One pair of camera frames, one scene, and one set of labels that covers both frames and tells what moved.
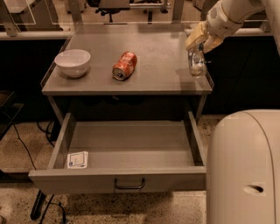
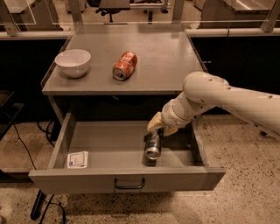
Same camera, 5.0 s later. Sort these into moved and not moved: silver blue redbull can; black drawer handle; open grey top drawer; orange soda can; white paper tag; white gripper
Moved: silver blue redbull can; white gripper
Not moved: black drawer handle; white paper tag; open grey top drawer; orange soda can
